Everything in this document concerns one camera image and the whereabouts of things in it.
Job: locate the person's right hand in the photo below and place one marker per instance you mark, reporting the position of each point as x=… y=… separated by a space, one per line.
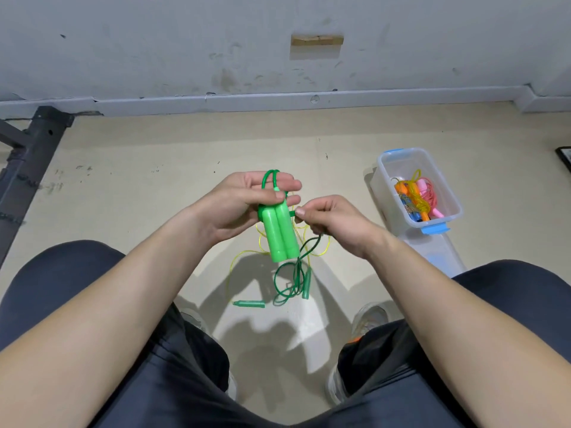
x=343 y=225

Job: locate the person's left hand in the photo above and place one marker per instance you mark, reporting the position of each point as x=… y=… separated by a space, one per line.
x=234 y=207

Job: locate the clear storage box blue latches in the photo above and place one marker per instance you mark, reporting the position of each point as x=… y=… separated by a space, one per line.
x=401 y=163

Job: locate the person's left forearm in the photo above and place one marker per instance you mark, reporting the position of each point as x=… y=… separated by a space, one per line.
x=89 y=316

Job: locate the person's right forearm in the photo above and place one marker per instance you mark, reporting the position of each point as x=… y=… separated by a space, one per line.
x=482 y=334

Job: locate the clear plastic box lid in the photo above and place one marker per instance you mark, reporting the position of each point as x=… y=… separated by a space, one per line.
x=442 y=254

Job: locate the grey right shoe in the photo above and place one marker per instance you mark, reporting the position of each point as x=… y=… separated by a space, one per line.
x=367 y=318

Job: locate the grey shoe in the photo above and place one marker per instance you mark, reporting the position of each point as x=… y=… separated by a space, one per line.
x=367 y=318
x=192 y=316

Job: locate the grey left shoe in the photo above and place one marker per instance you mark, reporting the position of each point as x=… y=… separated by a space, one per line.
x=192 y=316

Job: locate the black shorts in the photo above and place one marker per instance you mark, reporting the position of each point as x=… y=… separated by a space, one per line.
x=36 y=280

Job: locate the small wooden wall block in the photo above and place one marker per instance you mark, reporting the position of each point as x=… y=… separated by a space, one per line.
x=318 y=40

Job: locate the black metal rack frame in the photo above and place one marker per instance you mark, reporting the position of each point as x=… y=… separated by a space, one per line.
x=27 y=165

